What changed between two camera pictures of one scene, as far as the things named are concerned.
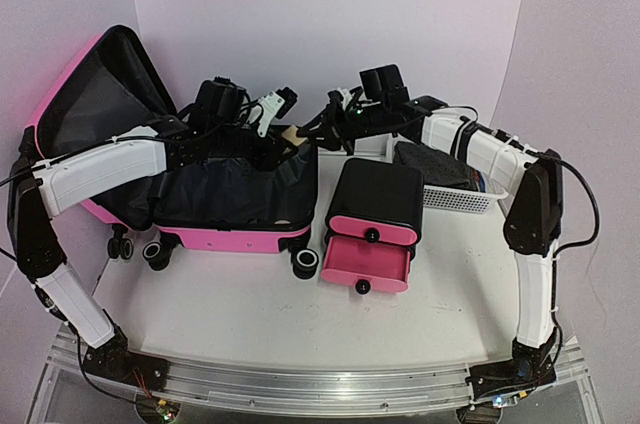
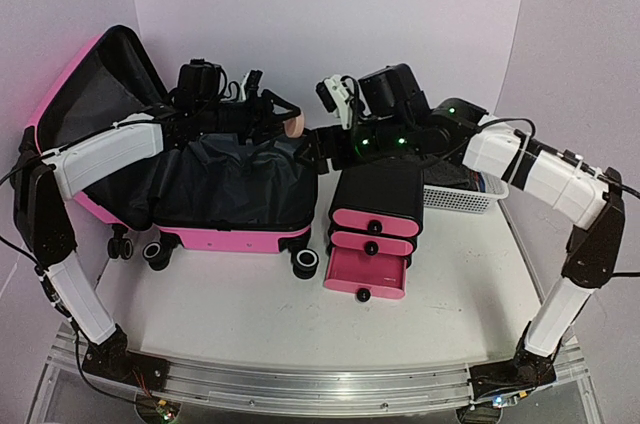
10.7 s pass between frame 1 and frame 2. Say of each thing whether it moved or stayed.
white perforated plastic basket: stayed
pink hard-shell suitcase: stayed
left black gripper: moved
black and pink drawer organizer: stayed
